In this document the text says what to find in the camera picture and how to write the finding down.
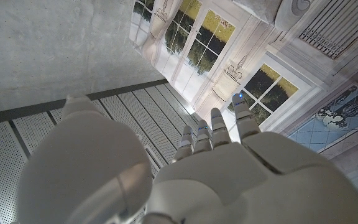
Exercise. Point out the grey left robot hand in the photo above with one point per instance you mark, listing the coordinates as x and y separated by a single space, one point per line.
228 180

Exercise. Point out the printed living room backdrop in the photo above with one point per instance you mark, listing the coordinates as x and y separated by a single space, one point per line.
259 62

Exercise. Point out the grey perforated panel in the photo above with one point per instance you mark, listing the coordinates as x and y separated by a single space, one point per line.
73 140

